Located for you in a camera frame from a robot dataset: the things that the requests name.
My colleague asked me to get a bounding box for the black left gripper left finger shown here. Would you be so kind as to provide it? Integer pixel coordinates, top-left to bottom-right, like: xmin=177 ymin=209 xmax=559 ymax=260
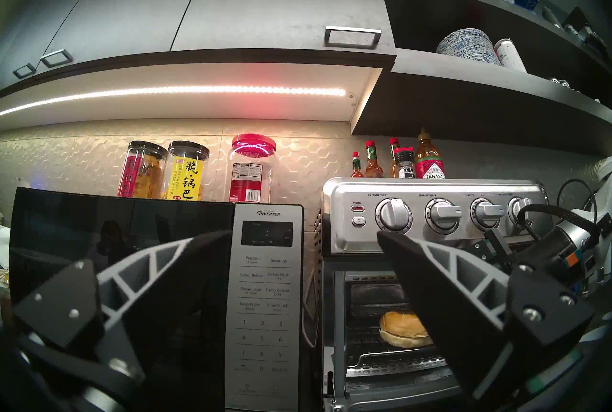
xmin=12 ymin=230 xmax=235 ymax=371

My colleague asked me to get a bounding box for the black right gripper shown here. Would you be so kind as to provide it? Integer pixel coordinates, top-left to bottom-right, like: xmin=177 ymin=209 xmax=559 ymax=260
xmin=472 ymin=225 xmax=584 ymax=283

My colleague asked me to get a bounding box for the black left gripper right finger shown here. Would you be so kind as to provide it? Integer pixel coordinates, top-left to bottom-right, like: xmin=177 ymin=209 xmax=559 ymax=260
xmin=377 ymin=230 xmax=596 ymax=401

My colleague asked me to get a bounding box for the golden brown bagel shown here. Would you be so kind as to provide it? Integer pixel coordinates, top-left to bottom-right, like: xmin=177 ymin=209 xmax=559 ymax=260
xmin=379 ymin=311 xmax=433 ymax=348

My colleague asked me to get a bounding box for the glass toaster oven door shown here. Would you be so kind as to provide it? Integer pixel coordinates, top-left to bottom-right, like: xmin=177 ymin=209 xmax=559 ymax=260
xmin=330 ymin=385 xmax=467 ymax=412

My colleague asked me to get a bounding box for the silver oven knob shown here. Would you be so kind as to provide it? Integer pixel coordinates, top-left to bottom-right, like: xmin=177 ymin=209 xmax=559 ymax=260
xmin=375 ymin=197 xmax=413 ymax=232
xmin=425 ymin=198 xmax=463 ymax=235
xmin=470 ymin=197 xmax=505 ymax=231
xmin=508 ymin=197 xmax=534 ymax=229

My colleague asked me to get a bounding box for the foil lined oven tray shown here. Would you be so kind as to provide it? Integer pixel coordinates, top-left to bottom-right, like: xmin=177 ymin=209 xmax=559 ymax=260
xmin=345 ymin=366 xmax=455 ymax=388

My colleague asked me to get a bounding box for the black microwave oven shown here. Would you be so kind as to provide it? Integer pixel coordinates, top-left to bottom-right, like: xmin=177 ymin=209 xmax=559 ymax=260
xmin=9 ymin=186 xmax=305 ymax=412

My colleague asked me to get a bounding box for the stainless steel toaster oven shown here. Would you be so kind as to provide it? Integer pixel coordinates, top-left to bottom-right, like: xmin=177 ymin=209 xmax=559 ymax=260
xmin=313 ymin=177 xmax=556 ymax=412

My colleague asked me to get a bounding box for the snack jar yellow label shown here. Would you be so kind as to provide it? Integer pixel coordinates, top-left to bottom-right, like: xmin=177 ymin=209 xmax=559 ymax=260
xmin=165 ymin=141 xmax=210 ymax=201

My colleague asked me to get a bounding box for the snack jar red label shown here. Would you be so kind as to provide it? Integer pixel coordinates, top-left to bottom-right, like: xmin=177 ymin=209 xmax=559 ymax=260
xmin=117 ymin=141 xmax=168 ymax=199

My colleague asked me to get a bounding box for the clear jar red lid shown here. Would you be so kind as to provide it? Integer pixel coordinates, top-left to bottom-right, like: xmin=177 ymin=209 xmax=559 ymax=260
xmin=229 ymin=134 xmax=277 ymax=203

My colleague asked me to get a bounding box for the large orange Tabasco bottle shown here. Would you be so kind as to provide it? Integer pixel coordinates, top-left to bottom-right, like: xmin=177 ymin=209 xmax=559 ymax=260
xmin=415 ymin=128 xmax=446 ymax=179

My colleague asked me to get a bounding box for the black cap salt grinder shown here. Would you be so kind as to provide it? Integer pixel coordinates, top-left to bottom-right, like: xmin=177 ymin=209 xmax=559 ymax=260
xmin=394 ymin=147 xmax=416 ymax=179

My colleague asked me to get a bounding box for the medium red Tabasco bottle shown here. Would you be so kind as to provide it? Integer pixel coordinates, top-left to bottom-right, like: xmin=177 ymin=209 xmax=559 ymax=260
xmin=365 ymin=140 xmax=384 ymax=178

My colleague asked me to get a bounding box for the green label Tabasco bottle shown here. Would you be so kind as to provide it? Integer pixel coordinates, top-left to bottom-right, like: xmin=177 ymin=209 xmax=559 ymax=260
xmin=388 ymin=137 xmax=401 ymax=178

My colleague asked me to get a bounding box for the white LED light strip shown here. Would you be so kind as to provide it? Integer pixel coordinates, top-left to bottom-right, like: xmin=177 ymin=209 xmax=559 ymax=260
xmin=0 ymin=86 xmax=346 ymax=116

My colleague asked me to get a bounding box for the white canister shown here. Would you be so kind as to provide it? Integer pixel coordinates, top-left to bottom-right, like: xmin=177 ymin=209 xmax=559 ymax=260
xmin=493 ymin=38 xmax=527 ymax=73

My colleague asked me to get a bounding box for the patterned plate stack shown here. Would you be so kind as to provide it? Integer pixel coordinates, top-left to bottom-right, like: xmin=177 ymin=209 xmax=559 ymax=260
xmin=436 ymin=28 xmax=502 ymax=66

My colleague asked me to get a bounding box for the black shelf gadget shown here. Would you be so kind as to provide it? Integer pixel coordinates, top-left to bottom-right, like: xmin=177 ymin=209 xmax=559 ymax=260
xmin=564 ymin=7 xmax=610 ymax=58

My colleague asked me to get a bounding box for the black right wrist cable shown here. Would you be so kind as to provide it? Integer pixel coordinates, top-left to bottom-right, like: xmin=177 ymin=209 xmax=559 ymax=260
xmin=517 ymin=178 xmax=602 ymax=249

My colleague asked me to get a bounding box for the wire oven rack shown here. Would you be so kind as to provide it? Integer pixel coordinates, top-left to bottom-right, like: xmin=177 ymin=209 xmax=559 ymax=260
xmin=345 ymin=315 xmax=448 ymax=376

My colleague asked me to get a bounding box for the dark wall shelf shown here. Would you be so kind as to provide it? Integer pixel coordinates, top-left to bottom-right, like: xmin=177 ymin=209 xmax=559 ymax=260
xmin=351 ymin=0 xmax=612 ymax=158

